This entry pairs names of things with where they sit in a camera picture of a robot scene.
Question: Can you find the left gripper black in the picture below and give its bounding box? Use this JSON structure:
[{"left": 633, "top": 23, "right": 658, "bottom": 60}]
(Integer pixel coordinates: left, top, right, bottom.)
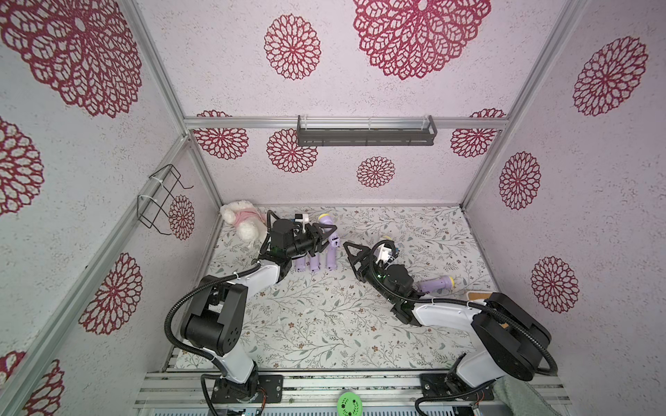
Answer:
[{"left": 286, "top": 223, "right": 336, "bottom": 258}]

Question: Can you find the purple flashlight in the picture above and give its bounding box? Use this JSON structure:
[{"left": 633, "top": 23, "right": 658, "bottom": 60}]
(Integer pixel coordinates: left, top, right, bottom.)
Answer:
[
  {"left": 294, "top": 256, "right": 307, "bottom": 272},
  {"left": 317, "top": 213, "right": 342, "bottom": 248},
  {"left": 309, "top": 253, "right": 321, "bottom": 274},
  {"left": 326, "top": 246, "right": 338, "bottom": 270}
]

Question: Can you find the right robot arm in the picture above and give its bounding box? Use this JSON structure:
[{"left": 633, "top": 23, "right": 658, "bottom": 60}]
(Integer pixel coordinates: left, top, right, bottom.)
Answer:
[{"left": 343, "top": 239, "right": 558, "bottom": 414}]

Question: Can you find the purple flashlight by right arm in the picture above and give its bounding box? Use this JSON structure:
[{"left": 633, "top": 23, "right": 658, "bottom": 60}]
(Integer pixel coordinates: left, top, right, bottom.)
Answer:
[{"left": 417, "top": 276, "right": 455, "bottom": 293}]

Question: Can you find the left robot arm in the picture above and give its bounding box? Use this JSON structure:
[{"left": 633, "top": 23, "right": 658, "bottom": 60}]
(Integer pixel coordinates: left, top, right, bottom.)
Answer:
[{"left": 163, "top": 211, "right": 340, "bottom": 402}]

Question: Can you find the white plush toy pink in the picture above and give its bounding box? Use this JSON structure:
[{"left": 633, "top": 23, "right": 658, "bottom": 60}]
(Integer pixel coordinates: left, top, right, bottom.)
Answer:
[{"left": 220, "top": 200, "right": 267, "bottom": 246}]

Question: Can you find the green round disc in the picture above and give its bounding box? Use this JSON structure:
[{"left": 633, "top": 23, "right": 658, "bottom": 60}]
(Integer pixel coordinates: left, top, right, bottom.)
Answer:
[{"left": 336, "top": 391, "right": 364, "bottom": 416}]

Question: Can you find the green cloth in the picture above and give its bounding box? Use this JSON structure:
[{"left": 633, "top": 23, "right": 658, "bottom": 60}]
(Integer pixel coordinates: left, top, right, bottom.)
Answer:
[{"left": 492, "top": 376, "right": 560, "bottom": 416}]

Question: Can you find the black wall shelf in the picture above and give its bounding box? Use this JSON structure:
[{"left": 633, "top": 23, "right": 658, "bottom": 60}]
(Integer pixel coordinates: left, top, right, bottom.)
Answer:
[{"left": 296, "top": 116, "right": 438, "bottom": 147}]

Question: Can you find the black wire wall rack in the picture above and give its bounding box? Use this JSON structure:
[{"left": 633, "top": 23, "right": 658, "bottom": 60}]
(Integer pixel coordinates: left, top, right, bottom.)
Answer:
[{"left": 135, "top": 164, "right": 194, "bottom": 236}]

